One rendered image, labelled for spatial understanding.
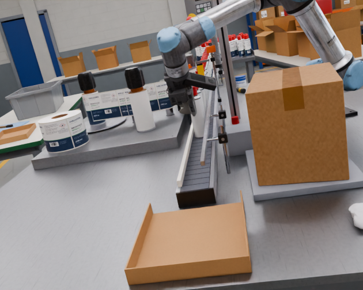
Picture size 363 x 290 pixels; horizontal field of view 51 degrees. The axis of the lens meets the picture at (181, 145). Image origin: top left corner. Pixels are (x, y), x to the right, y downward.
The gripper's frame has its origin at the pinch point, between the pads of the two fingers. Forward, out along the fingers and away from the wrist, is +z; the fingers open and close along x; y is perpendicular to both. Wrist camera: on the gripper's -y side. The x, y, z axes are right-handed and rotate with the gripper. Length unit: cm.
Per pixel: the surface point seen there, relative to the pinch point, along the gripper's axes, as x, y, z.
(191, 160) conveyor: 21.5, 2.8, 1.4
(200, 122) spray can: -2.2, -0.5, 7.5
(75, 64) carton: -464, 253, 271
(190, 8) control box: -63, -2, -7
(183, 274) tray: 71, 1, -23
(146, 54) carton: -482, 127, 293
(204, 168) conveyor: 28.9, -2.3, -2.9
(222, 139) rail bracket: 22.4, -9.1, -7.9
